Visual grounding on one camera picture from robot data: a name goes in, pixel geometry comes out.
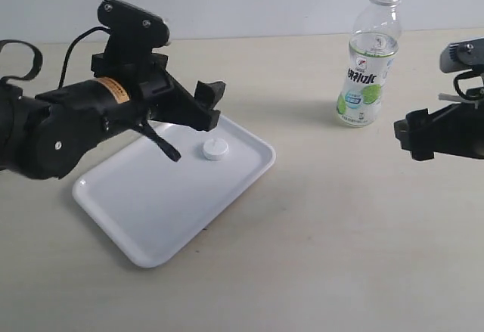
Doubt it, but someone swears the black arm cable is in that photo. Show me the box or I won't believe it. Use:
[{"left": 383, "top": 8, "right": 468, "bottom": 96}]
[
  {"left": 0, "top": 25, "right": 182, "bottom": 163},
  {"left": 438, "top": 73, "right": 484, "bottom": 102}
]

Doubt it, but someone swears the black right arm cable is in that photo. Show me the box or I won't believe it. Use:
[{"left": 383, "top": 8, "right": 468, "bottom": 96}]
[{"left": 438, "top": 73, "right": 484, "bottom": 102}]

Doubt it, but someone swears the white rectangular plastic tray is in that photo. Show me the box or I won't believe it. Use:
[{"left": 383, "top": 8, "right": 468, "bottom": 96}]
[{"left": 72, "top": 116, "right": 276, "bottom": 268}]

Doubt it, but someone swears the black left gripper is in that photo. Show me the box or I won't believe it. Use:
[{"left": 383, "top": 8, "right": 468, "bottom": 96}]
[{"left": 91, "top": 54, "right": 226, "bottom": 132}]

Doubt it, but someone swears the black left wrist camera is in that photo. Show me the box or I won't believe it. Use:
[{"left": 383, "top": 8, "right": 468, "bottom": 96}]
[{"left": 98, "top": 0, "right": 170, "bottom": 63}]

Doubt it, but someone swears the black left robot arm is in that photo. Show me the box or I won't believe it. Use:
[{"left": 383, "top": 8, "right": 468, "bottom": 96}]
[{"left": 1, "top": 54, "right": 226, "bottom": 179}]

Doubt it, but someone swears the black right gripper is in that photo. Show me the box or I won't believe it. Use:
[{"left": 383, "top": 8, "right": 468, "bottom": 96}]
[{"left": 393, "top": 87, "right": 483, "bottom": 160}]

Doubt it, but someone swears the clear plastic drink bottle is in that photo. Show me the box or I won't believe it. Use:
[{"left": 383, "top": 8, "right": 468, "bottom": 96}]
[{"left": 336, "top": 0, "right": 402, "bottom": 127}]

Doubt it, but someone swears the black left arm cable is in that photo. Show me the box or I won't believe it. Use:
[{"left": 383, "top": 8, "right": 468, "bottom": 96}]
[{"left": 0, "top": 25, "right": 182, "bottom": 163}]

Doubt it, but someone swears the white bottle cap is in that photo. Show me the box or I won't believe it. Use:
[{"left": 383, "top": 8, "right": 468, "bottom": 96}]
[{"left": 202, "top": 138, "right": 229, "bottom": 161}]

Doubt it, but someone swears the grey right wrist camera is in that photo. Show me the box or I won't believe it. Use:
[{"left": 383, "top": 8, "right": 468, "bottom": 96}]
[{"left": 439, "top": 37, "right": 483, "bottom": 73}]

